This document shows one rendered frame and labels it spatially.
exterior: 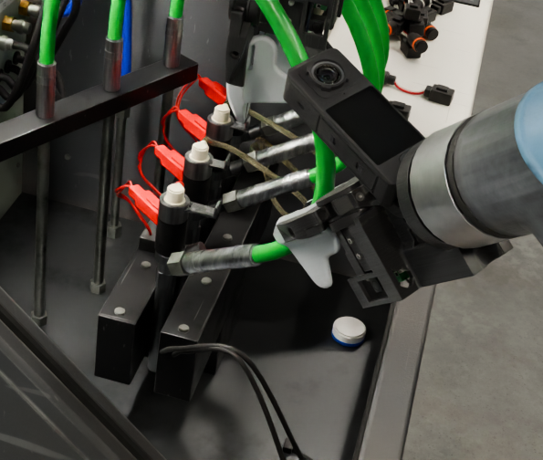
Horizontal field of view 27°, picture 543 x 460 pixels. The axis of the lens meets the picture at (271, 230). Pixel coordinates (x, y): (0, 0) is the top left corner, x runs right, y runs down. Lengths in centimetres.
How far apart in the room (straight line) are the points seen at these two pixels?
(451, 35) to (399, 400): 78
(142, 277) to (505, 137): 61
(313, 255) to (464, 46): 94
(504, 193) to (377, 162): 13
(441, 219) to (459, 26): 114
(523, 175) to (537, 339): 222
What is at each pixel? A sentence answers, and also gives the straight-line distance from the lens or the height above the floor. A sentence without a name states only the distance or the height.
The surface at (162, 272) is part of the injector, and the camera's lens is 110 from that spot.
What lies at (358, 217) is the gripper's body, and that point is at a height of 128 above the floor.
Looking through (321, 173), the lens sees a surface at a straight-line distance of 82.
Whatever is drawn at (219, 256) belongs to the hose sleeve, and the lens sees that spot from 92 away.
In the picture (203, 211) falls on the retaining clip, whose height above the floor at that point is 109.
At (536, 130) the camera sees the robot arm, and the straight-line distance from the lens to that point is 59.
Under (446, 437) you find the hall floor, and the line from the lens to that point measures 248.
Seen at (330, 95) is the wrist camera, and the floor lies 134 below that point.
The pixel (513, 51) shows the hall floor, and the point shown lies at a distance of 415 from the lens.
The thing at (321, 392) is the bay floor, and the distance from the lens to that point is 127.
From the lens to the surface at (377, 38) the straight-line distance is 111.
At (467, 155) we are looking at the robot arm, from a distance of 63.
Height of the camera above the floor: 169
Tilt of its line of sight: 35 degrees down
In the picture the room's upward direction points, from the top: 10 degrees clockwise
